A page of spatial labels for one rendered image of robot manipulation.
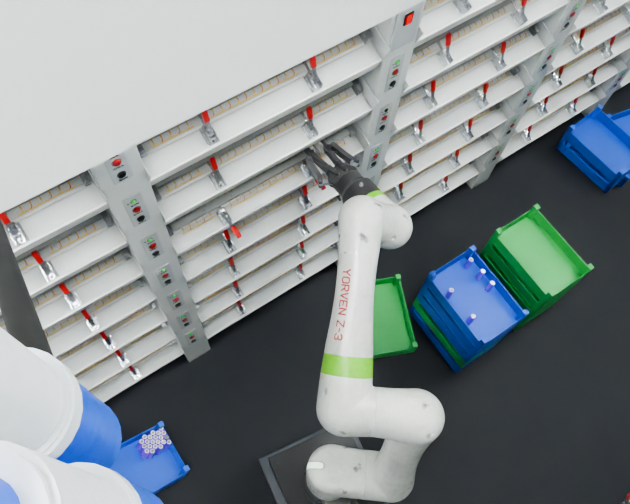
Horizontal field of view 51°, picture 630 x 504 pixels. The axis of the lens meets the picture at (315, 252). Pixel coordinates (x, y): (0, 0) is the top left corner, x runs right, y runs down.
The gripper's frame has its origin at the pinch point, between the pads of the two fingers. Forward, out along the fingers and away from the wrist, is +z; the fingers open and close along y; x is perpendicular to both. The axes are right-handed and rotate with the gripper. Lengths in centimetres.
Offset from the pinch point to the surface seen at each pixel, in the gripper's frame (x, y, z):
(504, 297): -73, 47, -42
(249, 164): 11.0, -21.0, -5.5
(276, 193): -8.1, -14.1, -2.9
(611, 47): -40, 137, 4
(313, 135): 10.7, -3.0, -6.9
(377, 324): -100, 14, -14
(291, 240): -44.6, -8.3, 4.7
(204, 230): -7.7, -36.1, -2.3
